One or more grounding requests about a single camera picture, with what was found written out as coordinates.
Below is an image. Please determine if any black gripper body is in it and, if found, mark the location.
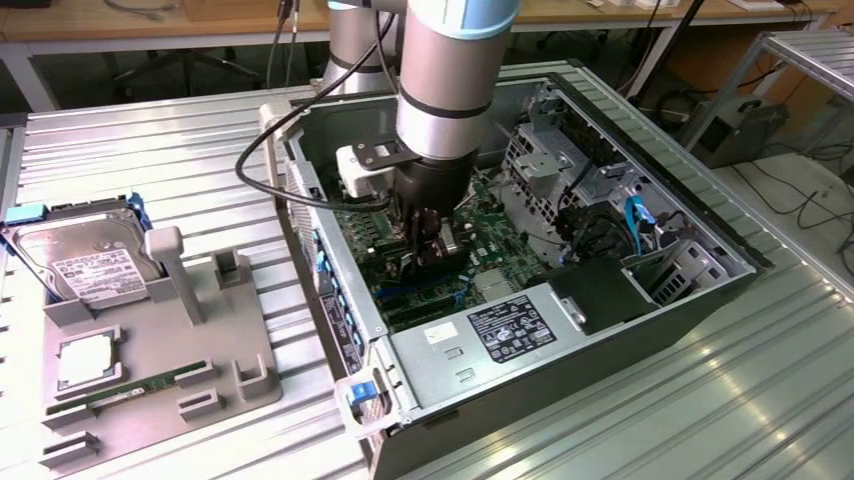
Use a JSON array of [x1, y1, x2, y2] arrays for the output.
[[393, 152, 479, 216]]

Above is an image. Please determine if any green motherboard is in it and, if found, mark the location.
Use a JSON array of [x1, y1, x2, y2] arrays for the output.
[[331, 169, 555, 334]]

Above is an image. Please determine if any silver chipset heat sink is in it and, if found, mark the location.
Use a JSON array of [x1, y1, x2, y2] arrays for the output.
[[475, 272, 521, 297]]

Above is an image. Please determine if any black expansion slot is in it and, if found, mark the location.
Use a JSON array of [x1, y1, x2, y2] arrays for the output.
[[386, 299, 463, 327]]

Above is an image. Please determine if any metal disk bay cage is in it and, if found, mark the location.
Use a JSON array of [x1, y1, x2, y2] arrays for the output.
[[499, 122, 642, 246]]

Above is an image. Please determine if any black plastic air shroud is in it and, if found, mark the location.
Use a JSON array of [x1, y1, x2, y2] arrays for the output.
[[523, 257, 654, 336]]

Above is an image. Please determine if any grey power supply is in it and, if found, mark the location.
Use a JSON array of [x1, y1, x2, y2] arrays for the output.
[[390, 287, 590, 409]]

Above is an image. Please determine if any open black PC case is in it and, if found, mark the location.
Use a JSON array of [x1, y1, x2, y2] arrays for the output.
[[258, 59, 776, 454]]

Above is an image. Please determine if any small metal disk bay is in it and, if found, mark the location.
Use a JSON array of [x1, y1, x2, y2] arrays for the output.
[[619, 238, 757, 307]]

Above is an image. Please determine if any black office chair base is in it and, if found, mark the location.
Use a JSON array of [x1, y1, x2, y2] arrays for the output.
[[111, 47, 263, 102]]

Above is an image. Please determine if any grey parts rack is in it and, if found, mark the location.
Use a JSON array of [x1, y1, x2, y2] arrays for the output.
[[39, 225, 286, 469]]

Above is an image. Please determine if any grey box device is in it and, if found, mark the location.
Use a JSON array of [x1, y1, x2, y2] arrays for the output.
[[693, 97, 794, 170]]

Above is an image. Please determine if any wooden desk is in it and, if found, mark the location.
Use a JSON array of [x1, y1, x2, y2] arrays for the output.
[[0, 0, 836, 111]]

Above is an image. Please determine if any green RAM stick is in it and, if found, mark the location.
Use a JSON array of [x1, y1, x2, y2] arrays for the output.
[[46, 362, 208, 415]]

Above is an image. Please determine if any silver hard disk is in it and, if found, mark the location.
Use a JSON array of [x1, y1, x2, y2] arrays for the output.
[[11, 202, 167, 310]]

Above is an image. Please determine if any silver CPU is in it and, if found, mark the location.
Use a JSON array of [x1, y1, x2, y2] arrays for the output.
[[58, 333, 116, 390]]

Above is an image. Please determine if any blue disk caddy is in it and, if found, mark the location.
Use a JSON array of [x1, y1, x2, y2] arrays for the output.
[[0, 189, 156, 254]]

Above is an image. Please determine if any metal slat table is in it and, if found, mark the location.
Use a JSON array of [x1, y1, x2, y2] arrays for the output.
[[733, 32, 854, 119]]

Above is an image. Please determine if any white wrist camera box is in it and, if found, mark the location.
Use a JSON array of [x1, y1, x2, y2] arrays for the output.
[[335, 143, 419, 200]]

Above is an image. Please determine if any black power wire bundle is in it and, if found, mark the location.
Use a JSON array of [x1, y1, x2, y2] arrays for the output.
[[557, 204, 635, 262]]

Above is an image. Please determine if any black camera cable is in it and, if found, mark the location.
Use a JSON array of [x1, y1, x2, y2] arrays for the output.
[[235, 8, 403, 212]]

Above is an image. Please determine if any blue data wire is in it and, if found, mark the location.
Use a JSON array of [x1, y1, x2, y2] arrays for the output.
[[625, 194, 661, 257]]

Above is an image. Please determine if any hanging black cable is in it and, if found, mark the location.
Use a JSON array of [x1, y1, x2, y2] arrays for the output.
[[266, 0, 299, 90]]

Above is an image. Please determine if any black desk cable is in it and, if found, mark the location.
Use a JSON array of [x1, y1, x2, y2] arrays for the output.
[[625, 0, 703, 104]]

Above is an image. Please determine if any grey cable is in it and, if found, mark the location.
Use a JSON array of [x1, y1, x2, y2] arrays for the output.
[[104, 0, 183, 22]]

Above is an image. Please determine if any black floor cable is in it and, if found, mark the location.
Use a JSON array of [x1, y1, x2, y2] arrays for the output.
[[733, 159, 854, 224]]

